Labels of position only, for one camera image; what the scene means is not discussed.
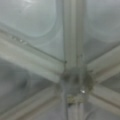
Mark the white divided round tray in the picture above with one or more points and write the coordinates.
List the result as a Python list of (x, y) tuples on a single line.
[(59, 59)]

